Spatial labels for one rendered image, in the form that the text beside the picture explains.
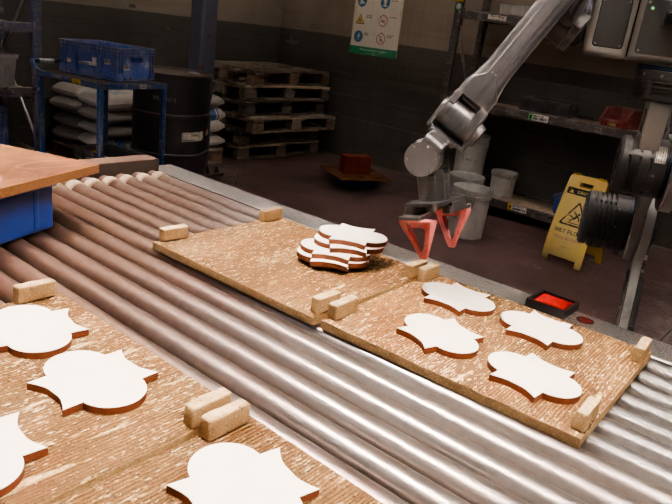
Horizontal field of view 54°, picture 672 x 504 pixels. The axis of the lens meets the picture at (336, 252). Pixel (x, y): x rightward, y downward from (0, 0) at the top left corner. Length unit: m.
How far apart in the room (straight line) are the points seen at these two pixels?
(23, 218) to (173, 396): 0.64
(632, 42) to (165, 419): 1.34
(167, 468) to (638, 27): 1.40
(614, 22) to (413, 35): 5.15
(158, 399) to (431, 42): 6.05
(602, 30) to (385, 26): 5.37
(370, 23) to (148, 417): 6.50
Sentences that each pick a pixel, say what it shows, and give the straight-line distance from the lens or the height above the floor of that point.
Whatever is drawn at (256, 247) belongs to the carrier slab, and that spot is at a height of 0.94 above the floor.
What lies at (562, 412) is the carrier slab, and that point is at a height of 0.94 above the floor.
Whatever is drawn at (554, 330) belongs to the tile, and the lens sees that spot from 1.13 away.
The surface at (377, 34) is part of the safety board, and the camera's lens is 7.04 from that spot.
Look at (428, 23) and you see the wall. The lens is 6.71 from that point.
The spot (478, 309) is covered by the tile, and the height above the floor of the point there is 0.95.
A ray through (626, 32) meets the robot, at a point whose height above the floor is 1.43.
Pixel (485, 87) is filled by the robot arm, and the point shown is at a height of 1.30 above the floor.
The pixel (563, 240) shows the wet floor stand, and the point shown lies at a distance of 4.78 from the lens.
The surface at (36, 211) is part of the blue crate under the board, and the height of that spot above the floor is 0.97.
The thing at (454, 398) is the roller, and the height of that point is 0.91.
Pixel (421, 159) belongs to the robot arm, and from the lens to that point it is 1.08.
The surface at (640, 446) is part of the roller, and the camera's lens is 0.96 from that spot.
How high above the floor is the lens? 1.37
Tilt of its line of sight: 19 degrees down
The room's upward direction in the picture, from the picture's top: 8 degrees clockwise
